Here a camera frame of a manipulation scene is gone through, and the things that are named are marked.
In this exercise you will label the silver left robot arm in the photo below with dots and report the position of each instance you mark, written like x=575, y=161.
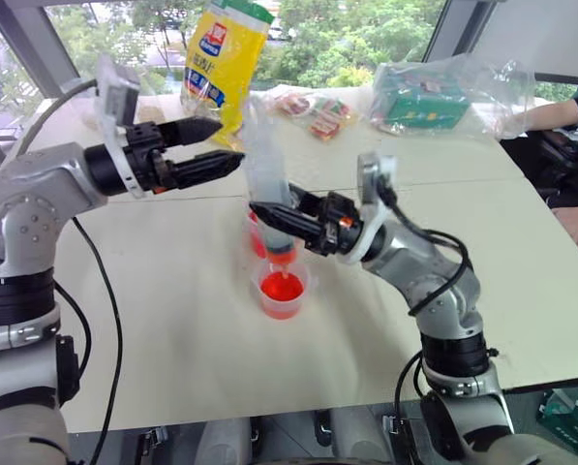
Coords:
x=27, y=194

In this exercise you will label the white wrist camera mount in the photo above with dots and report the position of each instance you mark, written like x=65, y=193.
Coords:
x=116, y=97
x=373, y=230

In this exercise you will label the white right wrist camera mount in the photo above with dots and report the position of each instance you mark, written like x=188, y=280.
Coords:
x=373, y=230

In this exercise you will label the clear bag of red snacks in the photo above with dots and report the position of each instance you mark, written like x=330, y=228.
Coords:
x=325, y=116

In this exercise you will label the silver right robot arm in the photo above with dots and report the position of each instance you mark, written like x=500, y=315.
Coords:
x=443, y=276

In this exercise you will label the large clear plastic syringe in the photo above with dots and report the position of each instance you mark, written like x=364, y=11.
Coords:
x=271, y=189

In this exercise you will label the person's bare forearm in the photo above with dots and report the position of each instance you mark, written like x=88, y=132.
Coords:
x=550, y=114

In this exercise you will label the grey rounded shape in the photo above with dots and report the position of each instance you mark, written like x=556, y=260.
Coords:
x=225, y=441

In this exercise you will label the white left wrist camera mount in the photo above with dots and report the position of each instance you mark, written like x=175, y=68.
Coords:
x=116, y=97

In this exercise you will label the narrow clear cup red liquid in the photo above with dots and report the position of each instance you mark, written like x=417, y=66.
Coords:
x=257, y=242

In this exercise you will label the wide clear cup red liquid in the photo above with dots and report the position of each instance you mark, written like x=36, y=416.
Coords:
x=281, y=290

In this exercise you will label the green box in plastic bag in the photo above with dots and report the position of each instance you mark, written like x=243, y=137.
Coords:
x=501, y=92

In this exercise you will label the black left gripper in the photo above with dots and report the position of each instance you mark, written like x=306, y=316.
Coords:
x=143, y=155

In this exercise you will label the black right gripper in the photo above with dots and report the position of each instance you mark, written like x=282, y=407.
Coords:
x=337, y=225

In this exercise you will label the person in black clothes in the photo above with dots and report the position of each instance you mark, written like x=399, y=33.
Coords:
x=569, y=164

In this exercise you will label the green printed cardboard box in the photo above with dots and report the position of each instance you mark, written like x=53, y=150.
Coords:
x=424, y=106

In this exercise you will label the green and white carton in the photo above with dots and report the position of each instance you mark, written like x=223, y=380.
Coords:
x=574, y=416

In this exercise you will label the dark window frame post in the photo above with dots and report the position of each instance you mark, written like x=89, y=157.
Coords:
x=441, y=29
x=32, y=43

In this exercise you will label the yellow snack bag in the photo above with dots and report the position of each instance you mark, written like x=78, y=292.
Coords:
x=225, y=63

